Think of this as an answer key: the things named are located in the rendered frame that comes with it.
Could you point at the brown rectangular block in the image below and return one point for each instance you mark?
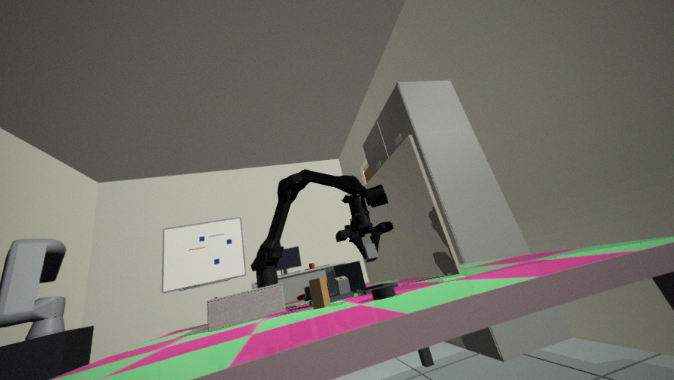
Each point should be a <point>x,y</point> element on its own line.
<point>319,292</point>

